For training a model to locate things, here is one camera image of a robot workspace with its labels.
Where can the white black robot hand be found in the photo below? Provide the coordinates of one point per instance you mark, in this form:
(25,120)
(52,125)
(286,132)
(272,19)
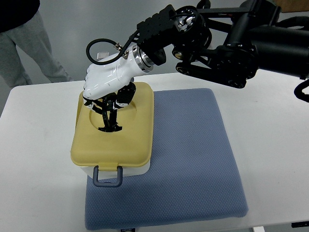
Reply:
(102,80)

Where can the yellow box lid black handle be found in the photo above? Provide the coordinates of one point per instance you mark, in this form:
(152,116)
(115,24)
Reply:
(116,138)

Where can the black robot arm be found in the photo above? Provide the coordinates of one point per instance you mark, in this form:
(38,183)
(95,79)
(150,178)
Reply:
(221,45)

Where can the white storage box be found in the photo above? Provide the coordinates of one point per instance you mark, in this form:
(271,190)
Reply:
(127,171)

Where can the brown cardboard box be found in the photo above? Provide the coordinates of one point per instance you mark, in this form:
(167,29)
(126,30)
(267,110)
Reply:
(291,6)

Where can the upper metal floor plate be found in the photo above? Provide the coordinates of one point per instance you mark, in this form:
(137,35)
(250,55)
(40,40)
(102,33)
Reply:
(102,55)

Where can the person in grey trousers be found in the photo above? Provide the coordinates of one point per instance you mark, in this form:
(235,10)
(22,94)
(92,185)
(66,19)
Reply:
(21,26)

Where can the blue grey cushion mat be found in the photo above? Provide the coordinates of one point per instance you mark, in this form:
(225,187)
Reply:
(193,175)

